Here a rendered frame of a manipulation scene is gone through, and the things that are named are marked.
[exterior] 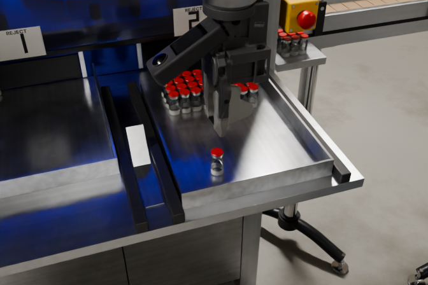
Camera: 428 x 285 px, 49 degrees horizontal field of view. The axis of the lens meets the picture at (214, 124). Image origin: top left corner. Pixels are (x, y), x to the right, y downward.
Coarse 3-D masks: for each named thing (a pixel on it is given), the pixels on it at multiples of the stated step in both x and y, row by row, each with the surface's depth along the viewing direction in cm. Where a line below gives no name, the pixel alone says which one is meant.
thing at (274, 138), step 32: (160, 96) 99; (160, 128) 90; (192, 128) 90; (256, 128) 90; (288, 128) 90; (192, 160) 83; (224, 160) 83; (256, 160) 83; (288, 160) 83; (320, 160) 82; (192, 192) 72; (224, 192) 74; (256, 192) 77
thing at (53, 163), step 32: (0, 96) 99; (32, 96) 99; (64, 96) 99; (96, 96) 99; (0, 128) 90; (32, 128) 90; (64, 128) 90; (96, 128) 90; (0, 160) 83; (32, 160) 83; (64, 160) 83; (96, 160) 78; (0, 192) 75
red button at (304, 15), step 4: (304, 12) 102; (308, 12) 102; (312, 12) 103; (300, 16) 102; (304, 16) 102; (308, 16) 102; (312, 16) 102; (300, 20) 102; (304, 20) 102; (308, 20) 102; (312, 20) 102; (300, 24) 103; (304, 24) 102; (308, 24) 102; (312, 24) 103; (304, 28) 103; (308, 28) 103
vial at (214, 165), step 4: (212, 156) 78; (216, 156) 77; (220, 156) 77; (212, 160) 78; (216, 160) 78; (220, 160) 78; (212, 164) 78; (216, 164) 78; (220, 164) 78; (212, 168) 79; (216, 168) 78; (220, 168) 79; (212, 172) 80; (216, 172) 79; (220, 172) 79
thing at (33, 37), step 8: (0, 32) 86; (8, 32) 87; (16, 32) 87; (24, 32) 88; (32, 32) 88; (40, 32) 89; (0, 40) 87; (8, 40) 88; (16, 40) 88; (32, 40) 89; (40, 40) 90; (0, 48) 88; (8, 48) 88; (16, 48) 89; (32, 48) 90; (40, 48) 90; (0, 56) 89; (8, 56) 89; (16, 56) 90; (24, 56) 90; (32, 56) 91
